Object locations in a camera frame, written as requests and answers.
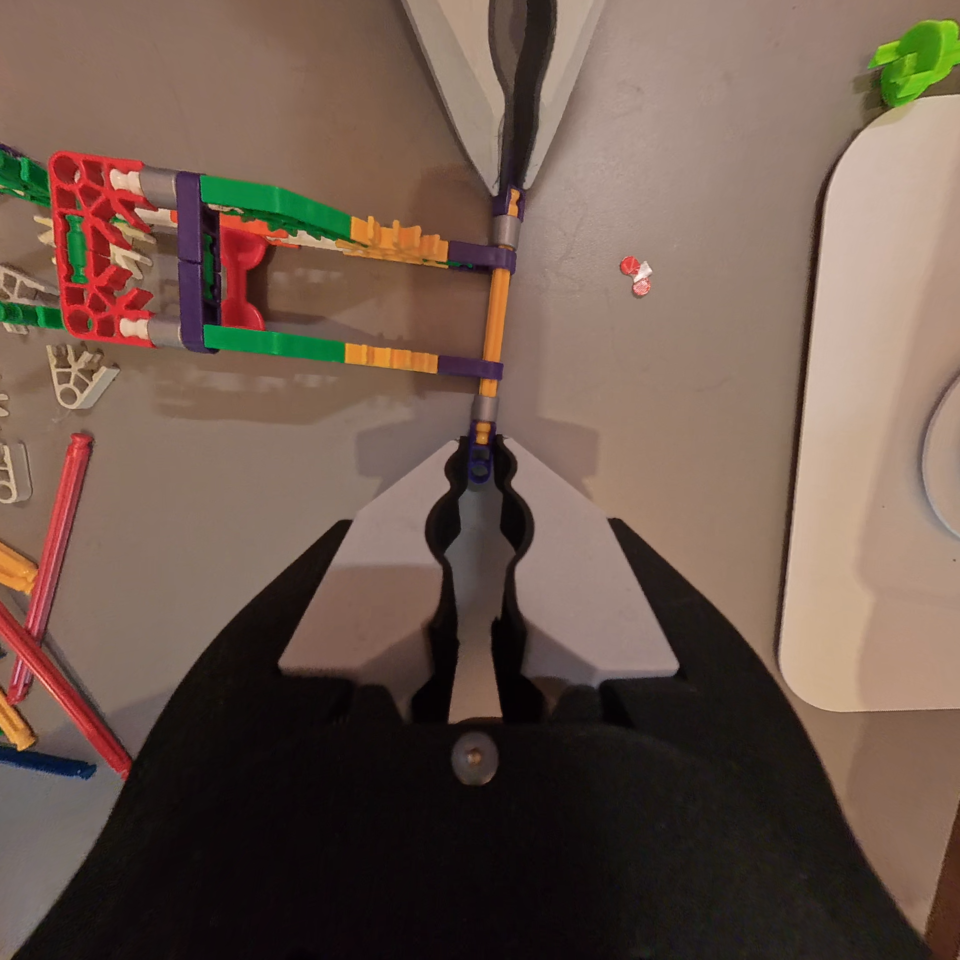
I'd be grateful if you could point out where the blue plastic rod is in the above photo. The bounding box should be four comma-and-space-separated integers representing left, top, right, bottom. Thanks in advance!
0, 744, 99, 783

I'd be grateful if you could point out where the white tray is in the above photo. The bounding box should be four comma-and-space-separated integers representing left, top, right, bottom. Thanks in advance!
776, 93, 960, 714

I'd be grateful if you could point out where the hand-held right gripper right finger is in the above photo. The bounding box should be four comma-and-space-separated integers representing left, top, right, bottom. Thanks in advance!
495, 437, 682, 715

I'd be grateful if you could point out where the white snowflake connector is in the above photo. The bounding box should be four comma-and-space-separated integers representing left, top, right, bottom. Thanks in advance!
33, 213, 157, 285

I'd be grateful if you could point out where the lime green toy piece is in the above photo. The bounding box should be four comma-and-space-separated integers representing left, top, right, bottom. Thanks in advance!
867, 18, 960, 108

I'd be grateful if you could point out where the long red rod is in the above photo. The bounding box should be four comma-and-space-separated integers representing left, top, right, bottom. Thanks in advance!
0, 600, 134, 779
6, 432, 96, 704

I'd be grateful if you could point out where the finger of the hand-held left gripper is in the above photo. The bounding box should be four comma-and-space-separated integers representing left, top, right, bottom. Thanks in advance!
401, 0, 520, 198
519, 0, 609, 190

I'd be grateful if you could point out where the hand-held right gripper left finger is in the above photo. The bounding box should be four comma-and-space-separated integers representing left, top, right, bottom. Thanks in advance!
276, 438, 462, 719

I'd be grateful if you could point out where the light grey connector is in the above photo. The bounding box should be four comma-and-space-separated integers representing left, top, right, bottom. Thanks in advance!
0, 262, 60, 316
0, 442, 35, 505
46, 342, 121, 411

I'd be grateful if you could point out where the multicoloured toy frame assembly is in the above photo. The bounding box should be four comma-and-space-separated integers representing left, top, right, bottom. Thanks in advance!
0, 142, 519, 384

